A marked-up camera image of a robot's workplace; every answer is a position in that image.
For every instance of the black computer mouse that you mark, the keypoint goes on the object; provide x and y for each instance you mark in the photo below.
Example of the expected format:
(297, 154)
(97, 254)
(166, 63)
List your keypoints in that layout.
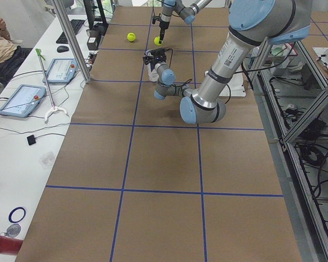
(62, 48)

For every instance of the small black square pad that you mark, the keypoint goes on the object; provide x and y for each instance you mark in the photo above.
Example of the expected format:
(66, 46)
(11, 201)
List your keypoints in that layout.
(31, 140)

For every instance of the white tennis ball can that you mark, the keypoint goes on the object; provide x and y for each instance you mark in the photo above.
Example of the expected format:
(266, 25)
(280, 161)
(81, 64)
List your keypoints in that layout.
(152, 73)

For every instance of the near teach pendant tablet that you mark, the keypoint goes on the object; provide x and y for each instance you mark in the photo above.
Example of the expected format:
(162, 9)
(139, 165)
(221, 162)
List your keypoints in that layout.
(23, 101)

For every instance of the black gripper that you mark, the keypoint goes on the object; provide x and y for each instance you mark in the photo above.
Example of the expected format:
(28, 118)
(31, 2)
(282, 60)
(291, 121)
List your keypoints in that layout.
(163, 24)
(153, 66)

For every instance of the white camera stand pedestal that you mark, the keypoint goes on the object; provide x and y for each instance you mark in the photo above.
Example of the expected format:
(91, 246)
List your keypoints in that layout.
(235, 87)

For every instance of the teach pendant tablet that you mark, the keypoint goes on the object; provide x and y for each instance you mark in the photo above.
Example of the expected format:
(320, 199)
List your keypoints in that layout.
(23, 101)
(61, 70)

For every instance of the far teach pendant tablet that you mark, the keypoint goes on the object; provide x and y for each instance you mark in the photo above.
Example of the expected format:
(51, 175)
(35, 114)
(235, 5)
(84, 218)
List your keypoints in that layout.
(61, 70)

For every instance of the long reacher grabber stick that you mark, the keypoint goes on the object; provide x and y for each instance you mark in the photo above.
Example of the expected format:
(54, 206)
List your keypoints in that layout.
(54, 108)

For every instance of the seated person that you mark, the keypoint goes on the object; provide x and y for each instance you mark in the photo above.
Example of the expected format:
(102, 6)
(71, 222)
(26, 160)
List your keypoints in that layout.
(11, 56)

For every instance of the red cylinder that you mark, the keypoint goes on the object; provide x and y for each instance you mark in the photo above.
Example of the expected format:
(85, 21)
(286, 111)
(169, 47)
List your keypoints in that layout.
(9, 246)

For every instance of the yellow Wilson tennis ball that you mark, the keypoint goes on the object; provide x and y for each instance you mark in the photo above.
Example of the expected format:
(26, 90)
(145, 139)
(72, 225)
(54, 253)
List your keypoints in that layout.
(157, 40)

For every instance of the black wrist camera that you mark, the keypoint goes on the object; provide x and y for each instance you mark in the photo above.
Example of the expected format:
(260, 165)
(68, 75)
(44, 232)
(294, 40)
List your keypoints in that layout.
(155, 18)
(157, 52)

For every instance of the black box white label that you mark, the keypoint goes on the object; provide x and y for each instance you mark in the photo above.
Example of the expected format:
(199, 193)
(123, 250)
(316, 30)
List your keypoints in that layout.
(95, 36)

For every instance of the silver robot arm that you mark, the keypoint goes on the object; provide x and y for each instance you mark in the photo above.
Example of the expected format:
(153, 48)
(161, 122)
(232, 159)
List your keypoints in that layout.
(250, 23)
(187, 14)

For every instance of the silver round lid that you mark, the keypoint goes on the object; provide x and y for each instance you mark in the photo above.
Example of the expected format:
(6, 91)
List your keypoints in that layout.
(13, 230)

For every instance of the black monitor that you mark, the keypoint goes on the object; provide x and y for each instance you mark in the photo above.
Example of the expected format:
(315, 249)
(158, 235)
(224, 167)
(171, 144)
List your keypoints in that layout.
(90, 9)

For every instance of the aluminium frame post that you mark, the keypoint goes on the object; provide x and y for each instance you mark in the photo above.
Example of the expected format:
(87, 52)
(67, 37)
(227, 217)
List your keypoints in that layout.
(72, 40)

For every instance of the yellow Roland Garros tennis ball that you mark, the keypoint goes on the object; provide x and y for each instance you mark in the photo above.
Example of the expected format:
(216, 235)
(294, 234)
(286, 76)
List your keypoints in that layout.
(131, 37)

